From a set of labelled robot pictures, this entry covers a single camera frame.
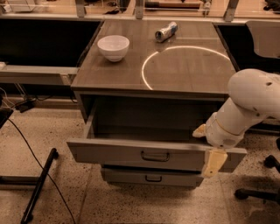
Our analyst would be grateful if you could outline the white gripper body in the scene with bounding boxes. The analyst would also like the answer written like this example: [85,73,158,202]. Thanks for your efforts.
[205,112,244,149]

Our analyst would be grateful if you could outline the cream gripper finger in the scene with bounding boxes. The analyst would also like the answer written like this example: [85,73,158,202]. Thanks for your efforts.
[192,124,206,138]
[201,148,228,178]

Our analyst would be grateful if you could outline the grey top drawer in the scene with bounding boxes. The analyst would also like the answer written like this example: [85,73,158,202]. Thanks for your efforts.
[66,102,248,173]

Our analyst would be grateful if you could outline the grey drawer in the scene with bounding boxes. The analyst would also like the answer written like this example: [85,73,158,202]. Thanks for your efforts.
[101,167,203,188]
[66,102,248,173]

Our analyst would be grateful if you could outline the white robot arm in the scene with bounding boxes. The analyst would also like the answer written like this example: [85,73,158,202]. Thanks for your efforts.
[192,69,280,178]

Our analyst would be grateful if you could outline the grey drawer cabinet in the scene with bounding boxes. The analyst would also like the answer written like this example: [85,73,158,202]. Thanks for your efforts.
[70,19,237,188]

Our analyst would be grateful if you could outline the grey bottom drawer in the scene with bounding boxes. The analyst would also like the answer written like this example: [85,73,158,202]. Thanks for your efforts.
[101,167,203,188]

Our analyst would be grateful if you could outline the black office chair base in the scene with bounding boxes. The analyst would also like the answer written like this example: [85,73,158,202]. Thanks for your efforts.
[234,136,280,205]

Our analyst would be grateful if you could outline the silver blue drink can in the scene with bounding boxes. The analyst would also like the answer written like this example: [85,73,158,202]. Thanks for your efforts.
[155,22,178,43]

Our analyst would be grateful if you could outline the grey office chair back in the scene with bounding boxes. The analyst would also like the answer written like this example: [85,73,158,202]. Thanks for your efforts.
[246,21,280,59]

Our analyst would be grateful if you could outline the white ceramic bowl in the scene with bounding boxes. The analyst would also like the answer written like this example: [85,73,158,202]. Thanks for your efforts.
[97,35,130,62]

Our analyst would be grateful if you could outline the black stand leg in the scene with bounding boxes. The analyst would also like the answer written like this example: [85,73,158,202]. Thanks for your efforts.
[20,148,59,224]

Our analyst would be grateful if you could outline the black floor cable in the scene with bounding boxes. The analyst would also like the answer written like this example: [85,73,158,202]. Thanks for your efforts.
[6,117,76,224]

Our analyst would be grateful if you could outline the grey desk rail left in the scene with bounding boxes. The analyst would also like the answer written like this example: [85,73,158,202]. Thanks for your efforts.
[0,62,79,86]

